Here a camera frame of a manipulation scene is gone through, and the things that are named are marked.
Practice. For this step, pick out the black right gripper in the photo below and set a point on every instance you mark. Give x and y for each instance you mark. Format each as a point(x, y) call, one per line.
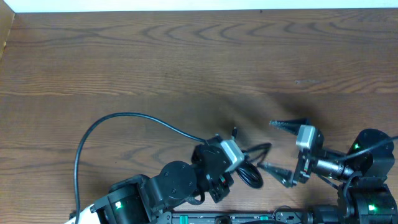
point(300, 168)

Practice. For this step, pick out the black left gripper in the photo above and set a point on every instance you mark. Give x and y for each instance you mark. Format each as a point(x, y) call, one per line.
point(216, 190)

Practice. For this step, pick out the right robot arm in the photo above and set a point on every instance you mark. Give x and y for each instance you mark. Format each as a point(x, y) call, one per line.
point(359, 176)

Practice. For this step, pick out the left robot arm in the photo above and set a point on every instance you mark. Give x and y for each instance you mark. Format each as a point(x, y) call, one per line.
point(141, 199)

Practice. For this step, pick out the cardboard panel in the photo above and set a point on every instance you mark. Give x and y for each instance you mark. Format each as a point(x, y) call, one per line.
point(7, 16)

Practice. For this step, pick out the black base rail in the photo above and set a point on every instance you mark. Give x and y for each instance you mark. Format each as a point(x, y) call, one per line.
point(283, 214)

